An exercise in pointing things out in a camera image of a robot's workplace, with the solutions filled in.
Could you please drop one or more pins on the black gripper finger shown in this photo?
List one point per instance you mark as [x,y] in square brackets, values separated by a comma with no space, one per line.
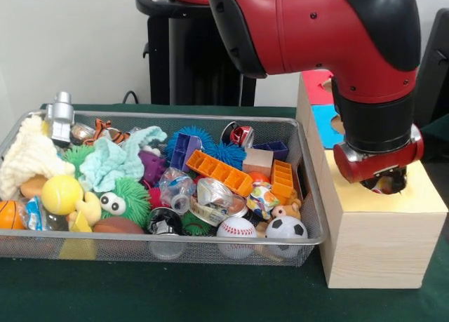
[401,178]

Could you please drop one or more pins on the long orange toy brick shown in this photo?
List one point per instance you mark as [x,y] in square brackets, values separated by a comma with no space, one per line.
[219,171]

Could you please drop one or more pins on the mint green cloth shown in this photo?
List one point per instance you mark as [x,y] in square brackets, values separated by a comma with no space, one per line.
[107,160]

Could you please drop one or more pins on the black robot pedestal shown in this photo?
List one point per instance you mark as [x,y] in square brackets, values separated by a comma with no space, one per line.
[196,73]

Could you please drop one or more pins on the soccer ball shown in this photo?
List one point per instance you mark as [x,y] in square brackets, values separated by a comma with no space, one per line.
[286,229]

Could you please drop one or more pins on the black upright panel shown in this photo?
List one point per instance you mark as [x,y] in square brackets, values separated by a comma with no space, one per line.
[435,73]

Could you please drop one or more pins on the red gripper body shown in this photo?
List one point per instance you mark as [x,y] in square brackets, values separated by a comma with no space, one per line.
[375,160]

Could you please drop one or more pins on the cream knitted cloth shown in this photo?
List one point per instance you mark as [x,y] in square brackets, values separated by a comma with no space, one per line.
[29,157]

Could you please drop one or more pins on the green spiky toy with eyes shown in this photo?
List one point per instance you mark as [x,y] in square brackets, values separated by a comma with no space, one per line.
[129,199]

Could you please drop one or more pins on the silver toy robot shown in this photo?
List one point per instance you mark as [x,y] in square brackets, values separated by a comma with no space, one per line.
[61,122]

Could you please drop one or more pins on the yellow ball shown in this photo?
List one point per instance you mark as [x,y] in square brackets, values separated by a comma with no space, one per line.
[61,195]

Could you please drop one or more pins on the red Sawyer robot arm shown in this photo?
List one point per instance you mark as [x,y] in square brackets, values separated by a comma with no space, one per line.
[315,27]

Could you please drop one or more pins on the dark green table cloth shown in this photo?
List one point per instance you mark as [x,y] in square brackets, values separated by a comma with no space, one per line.
[438,132]
[175,294]

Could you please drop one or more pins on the small polka-dot cloth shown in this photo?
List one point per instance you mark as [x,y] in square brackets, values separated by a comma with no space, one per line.
[261,197]

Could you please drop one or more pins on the baseball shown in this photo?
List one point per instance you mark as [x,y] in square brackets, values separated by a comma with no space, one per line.
[236,229]

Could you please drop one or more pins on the short orange toy brick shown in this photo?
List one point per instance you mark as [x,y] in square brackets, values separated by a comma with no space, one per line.
[282,178]

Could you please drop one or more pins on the wooden box with three holes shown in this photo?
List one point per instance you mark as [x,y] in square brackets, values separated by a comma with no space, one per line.
[379,252]

